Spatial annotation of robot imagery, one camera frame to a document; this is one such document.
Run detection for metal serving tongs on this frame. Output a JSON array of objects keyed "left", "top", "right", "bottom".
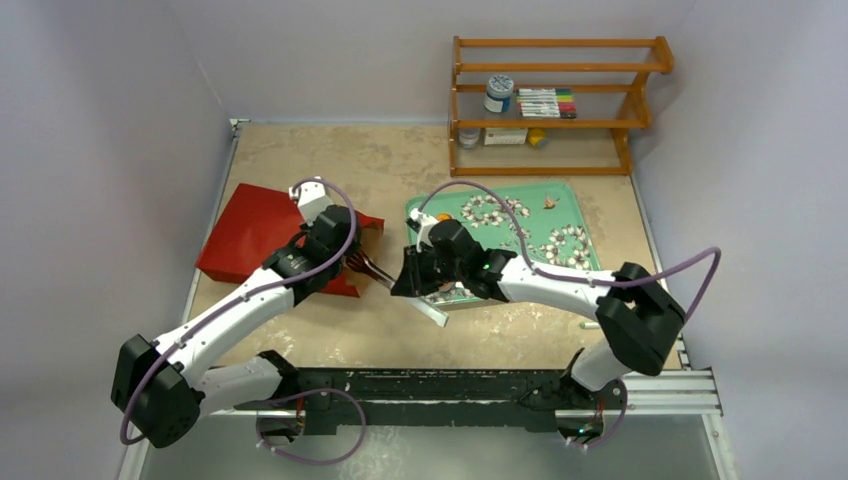
[{"left": 344, "top": 251, "right": 449, "bottom": 328}]

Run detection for purple cable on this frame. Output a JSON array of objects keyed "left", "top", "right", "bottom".
[
  {"left": 413, "top": 180, "right": 722, "bottom": 452},
  {"left": 119, "top": 176, "right": 368, "bottom": 465}
]

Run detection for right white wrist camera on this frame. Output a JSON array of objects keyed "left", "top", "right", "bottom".
[{"left": 406, "top": 208, "right": 439, "bottom": 251}]

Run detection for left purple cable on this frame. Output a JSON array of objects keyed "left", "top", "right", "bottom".
[{"left": 119, "top": 176, "right": 368, "bottom": 465}]

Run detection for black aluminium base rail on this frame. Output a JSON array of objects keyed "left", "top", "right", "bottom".
[{"left": 218, "top": 367, "right": 723, "bottom": 439}]

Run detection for coloured marker pen set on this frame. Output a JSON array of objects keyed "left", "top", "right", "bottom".
[{"left": 517, "top": 88, "right": 577, "bottom": 119}]

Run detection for small white box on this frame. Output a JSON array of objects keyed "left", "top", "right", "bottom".
[{"left": 483, "top": 128, "right": 528, "bottom": 146}]

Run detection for yellow small object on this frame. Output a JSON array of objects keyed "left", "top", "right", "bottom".
[{"left": 526, "top": 128, "right": 548, "bottom": 149}]

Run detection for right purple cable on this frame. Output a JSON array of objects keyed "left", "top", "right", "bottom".
[{"left": 413, "top": 180, "right": 722, "bottom": 452}]

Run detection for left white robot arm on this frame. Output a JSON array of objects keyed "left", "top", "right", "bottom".
[{"left": 110, "top": 203, "right": 359, "bottom": 448}]

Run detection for green floral tray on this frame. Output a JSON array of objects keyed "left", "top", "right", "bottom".
[{"left": 424, "top": 182, "right": 600, "bottom": 270}]

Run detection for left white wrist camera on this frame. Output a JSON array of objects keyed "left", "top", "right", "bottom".
[{"left": 289, "top": 181, "right": 334, "bottom": 225}]

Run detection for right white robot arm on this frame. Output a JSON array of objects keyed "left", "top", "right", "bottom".
[{"left": 390, "top": 220, "right": 685, "bottom": 407}]

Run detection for small grey jar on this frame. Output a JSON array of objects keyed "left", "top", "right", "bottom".
[{"left": 458, "top": 128, "right": 481, "bottom": 149}]

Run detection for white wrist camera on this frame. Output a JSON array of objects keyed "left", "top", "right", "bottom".
[
  {"left": 406, "top": 208, "right": 439, "bottom": 251},
  {"left": 289, "top": 181, "right": 334, "bottom": 225}
]

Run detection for white jar blue lid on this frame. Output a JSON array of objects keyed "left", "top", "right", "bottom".
[{"left": 483, "top": 74, "right": 515, "bottom": 113}]

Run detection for wooden shelf rack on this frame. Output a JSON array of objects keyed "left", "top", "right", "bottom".
[{"left": 447, "top": 36, "right": 675, "bottom": 177}]

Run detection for red paper bag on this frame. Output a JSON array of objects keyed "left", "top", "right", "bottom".
[{"left": 195, "top": 183, "right": 385, "bottom": 297}]

